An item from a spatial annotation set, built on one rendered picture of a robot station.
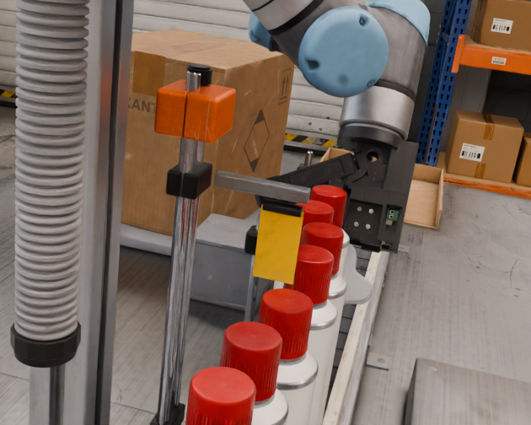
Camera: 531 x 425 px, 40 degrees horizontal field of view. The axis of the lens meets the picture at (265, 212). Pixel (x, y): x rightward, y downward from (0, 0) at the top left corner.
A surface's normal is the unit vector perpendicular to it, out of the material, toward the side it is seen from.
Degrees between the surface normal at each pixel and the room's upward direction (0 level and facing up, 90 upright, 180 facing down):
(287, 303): 3
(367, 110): 61
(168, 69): 90
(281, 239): 90
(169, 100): 90
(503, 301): 0
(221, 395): 2
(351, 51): 92
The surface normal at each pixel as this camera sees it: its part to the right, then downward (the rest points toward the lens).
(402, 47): 0.29, -0.07
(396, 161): -0.15, -0.19
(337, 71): 0.15, 0.40
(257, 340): 0.10, -0.95
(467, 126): -0.18, 0.32
